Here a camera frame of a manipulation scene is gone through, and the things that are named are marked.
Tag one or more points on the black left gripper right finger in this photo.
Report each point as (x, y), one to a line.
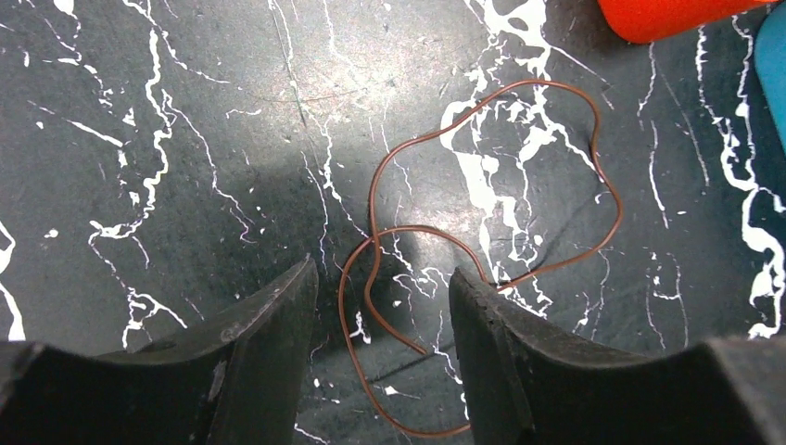
(527, 381)

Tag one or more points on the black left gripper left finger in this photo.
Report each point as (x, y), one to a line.
(233, 379)

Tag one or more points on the orange square tray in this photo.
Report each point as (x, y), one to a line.
(646, 21)

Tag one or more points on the light blue square tray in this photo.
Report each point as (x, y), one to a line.
(769, 61)

